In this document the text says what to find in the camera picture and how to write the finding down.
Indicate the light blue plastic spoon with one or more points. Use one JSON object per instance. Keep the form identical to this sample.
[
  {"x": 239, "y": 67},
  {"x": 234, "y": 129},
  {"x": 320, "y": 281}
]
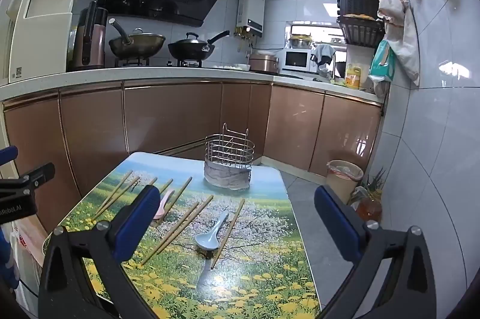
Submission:
[{"x": 208, "y": 240}]

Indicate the kitchen window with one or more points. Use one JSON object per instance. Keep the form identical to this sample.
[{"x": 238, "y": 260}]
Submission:
[{"x": 303, "y": 29}]

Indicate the brown base cabinets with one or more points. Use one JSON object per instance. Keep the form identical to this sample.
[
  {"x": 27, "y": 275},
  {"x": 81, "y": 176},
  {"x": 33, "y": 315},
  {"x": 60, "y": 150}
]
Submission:
[{"x": 168, "y": 116}]

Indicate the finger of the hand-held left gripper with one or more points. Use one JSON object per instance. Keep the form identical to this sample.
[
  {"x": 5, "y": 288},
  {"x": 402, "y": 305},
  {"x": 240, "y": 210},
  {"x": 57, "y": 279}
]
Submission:
[
  {"x": 8, "y": 155},
  {"x": 33, "y": 174}
]

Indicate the white kitchen appliance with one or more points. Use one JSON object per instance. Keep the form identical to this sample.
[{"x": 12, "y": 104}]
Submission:
[{"x": 37, "y": 23}]

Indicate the gas stove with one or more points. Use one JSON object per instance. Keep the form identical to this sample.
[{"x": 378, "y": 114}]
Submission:
[{"x": 180, "y": 63}]

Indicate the white water heater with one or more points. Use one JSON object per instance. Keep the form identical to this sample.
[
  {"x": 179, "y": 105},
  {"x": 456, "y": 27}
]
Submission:
[{"x": 251, "y": 11}]

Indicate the person's left hand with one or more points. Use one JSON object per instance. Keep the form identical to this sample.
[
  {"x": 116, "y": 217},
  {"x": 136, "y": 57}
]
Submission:
[{"x": 6, "y": 259}]

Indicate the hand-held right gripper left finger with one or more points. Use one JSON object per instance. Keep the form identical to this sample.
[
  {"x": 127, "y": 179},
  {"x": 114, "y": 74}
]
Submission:
[{"x": 138, "y": 217}]

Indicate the green tissue pack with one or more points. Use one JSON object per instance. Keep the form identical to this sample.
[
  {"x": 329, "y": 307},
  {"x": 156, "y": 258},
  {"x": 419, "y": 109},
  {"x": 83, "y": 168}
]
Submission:
[{"x": 382, "y": 62}]

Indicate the bunch of wooden chopsticks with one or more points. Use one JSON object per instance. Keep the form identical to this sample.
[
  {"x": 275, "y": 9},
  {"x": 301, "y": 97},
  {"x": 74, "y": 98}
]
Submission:
[{"x": 230, "y": 229}]

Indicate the grey blue cloth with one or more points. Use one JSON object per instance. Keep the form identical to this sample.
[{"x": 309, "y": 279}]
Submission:
[{"x": 323, "y": 53}]

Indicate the black wall rack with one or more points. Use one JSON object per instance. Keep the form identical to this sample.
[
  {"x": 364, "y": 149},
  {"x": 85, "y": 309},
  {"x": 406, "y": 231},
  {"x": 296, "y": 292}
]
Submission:
[{"x": 360, "y": 4}]

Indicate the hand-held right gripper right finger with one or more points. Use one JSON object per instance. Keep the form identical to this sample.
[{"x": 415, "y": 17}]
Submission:
[{"x": 333, "y": 217}]

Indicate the steel pot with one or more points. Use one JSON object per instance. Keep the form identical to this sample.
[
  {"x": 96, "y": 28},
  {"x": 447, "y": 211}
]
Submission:
[{"x": 300, "y": 41}]

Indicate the brass wok with lid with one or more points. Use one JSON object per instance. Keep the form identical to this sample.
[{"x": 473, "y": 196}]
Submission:
[{"x": 138, "y": 43}]

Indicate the amber cooking oil bottle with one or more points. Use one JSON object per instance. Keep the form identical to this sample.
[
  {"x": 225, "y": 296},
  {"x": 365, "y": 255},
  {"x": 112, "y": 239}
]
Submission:
[{"x": 369, "y": 208}]

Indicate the grey cloth wrap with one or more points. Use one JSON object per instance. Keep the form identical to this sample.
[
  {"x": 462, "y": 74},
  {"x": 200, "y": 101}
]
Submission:
[{"x": 227, "y": 176}]

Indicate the yellow bottle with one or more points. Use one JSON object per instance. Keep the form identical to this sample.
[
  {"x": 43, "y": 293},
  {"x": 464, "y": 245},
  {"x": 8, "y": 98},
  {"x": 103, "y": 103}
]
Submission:
[{"x": 352, "y": 77}]

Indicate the white hanging bag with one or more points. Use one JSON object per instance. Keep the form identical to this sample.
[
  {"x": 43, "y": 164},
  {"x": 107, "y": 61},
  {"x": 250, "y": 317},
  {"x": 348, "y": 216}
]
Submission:
[{"x": 401, "y": 34}]

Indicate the green scallions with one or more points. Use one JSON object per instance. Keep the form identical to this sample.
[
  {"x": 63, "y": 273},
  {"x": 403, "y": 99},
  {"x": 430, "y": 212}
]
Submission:
[{"x": 375, "y": 180}]

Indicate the brown rice cooker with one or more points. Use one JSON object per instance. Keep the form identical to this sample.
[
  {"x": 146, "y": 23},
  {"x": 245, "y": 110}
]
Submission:
[{"x": 264, "y": 64}]

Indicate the pink plastic spoon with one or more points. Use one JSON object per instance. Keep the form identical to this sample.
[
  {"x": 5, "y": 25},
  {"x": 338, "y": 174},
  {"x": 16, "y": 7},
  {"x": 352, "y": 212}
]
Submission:
[{"x": 160, "y": 210}]

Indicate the beige trash bin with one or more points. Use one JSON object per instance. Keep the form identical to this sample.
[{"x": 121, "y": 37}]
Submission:
[{"x": 343, "y": 188}]

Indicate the white microwave oven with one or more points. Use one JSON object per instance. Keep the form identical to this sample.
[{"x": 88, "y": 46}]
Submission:
[{"x": 296, "y": 60}]

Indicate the black wok with lid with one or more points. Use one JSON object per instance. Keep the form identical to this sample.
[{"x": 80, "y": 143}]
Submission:
[{"x": 191, "y": 49}]

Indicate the rose gold electric kettle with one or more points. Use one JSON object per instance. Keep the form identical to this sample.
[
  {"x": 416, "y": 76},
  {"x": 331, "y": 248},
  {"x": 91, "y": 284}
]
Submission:
[{"x": 95, "y": 45}]

